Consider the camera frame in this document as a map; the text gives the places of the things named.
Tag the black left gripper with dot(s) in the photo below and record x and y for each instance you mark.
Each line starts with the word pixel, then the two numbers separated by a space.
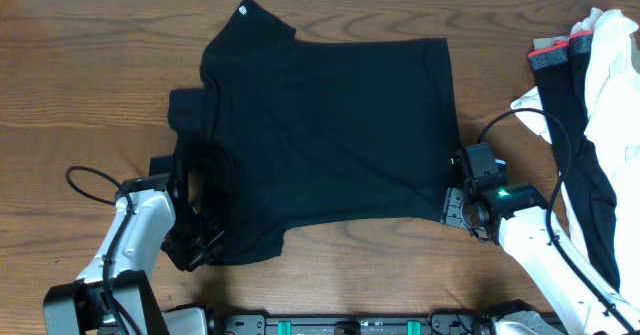
pixel 193 258

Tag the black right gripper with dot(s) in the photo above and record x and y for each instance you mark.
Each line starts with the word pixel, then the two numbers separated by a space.
pixel 452 213

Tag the black t-shirt white logo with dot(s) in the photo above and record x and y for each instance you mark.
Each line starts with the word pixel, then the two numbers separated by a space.
pixel 286 133

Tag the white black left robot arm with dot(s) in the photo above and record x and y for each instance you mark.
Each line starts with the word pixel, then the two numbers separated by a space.
pixel 113 295

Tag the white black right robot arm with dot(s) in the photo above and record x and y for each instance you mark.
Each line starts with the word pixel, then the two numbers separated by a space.
pixel 519 220

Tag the white crumpled garment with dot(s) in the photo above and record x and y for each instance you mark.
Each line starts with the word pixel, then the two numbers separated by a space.
pixel 612 109

